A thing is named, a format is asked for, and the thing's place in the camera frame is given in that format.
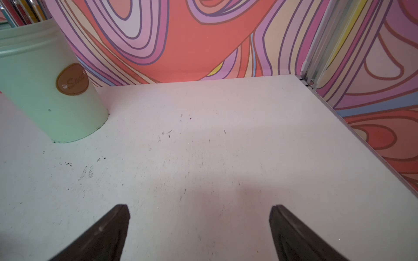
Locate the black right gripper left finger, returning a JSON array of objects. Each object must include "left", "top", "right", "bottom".
[{"left": 51, "top": 204, "right": 130, "bottom": 261}]

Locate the aluminium frame post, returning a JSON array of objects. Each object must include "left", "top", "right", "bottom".
[{"left": 300, "top": 1, "right": 367, "bottom": 90}]

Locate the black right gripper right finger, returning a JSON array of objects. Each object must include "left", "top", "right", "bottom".
[{"left": 269, "top": 205, "right": 348, "bottom": 261}]

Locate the mint green pen cup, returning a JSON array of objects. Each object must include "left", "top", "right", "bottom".
[{"left": 1, "top": 19, "right": 109, "bottom": 143}]

